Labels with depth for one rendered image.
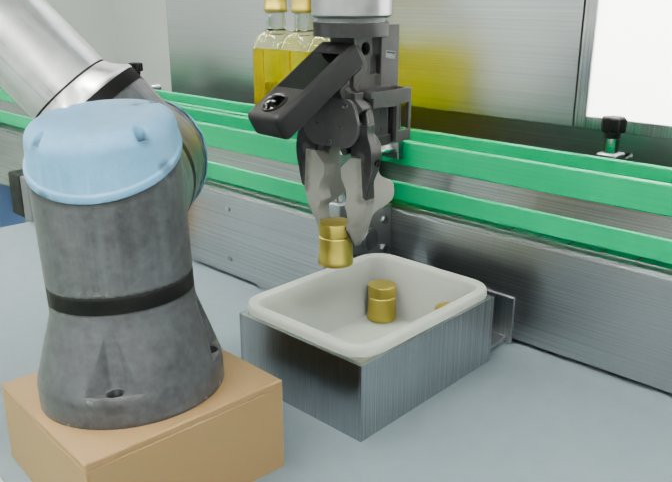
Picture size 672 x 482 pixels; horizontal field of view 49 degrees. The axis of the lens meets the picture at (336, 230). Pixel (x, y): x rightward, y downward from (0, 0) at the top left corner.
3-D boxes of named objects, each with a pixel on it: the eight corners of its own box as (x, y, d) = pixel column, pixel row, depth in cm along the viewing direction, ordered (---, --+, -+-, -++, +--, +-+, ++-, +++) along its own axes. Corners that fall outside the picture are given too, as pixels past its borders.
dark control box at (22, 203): (74, 215, 137) (69, 171, 135) (32, 224, 132) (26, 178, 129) (53, 206, 143) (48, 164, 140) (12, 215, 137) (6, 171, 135)
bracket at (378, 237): (394, 256, 97) (396, 204, 95) (346, 275, 91) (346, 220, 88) (374, 249, 100) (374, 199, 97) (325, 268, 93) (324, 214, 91)
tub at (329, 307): (492, 356, 83) (497, 284, 81) (360, 439, 68) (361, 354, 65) (374, 312, 95) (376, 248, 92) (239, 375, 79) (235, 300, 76)
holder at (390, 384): (514, 344, 87) (519, 282, 85) (360, 442, 68) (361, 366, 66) (401, 304, 98) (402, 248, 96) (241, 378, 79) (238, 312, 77)
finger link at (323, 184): (357, 227, 79) (368, 144, 76) (319, 239, 75) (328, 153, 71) (336, 217, 81) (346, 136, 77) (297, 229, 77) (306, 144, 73)
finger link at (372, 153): (387, 198, 70) (377, 104, 68) (376, 201, 69) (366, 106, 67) (350, 196, 73) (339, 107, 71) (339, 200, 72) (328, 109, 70)
